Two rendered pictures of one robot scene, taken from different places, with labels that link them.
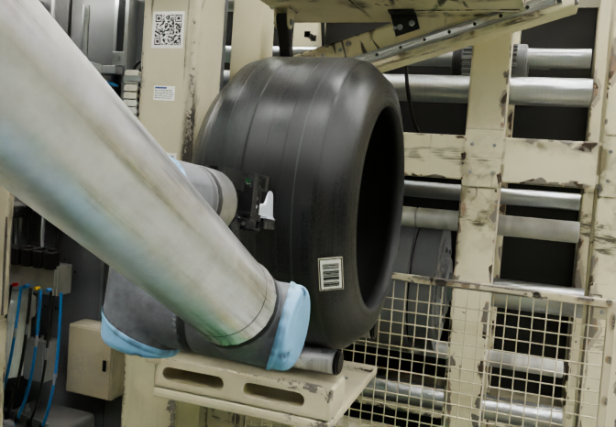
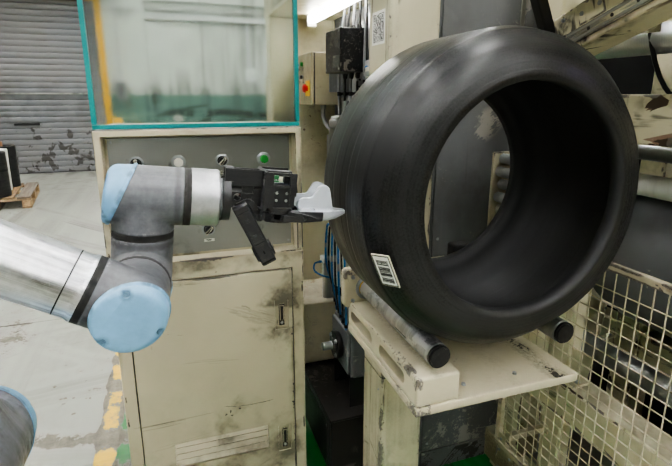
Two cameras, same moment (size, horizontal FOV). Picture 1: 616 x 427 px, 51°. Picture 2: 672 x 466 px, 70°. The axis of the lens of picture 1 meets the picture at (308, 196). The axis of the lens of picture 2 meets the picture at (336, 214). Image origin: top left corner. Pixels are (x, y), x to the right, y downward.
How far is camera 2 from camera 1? 79 cm
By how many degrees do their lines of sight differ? 53
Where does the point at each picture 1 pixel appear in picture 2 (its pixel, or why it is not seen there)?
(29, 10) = not seen: outside the picture
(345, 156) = (398, 151)
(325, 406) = (414, 392)
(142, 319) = not seen: hidden behind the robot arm
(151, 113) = not seen: hidden behind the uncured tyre
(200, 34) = (398, 26)
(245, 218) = (263, 211)
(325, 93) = (402, 81)
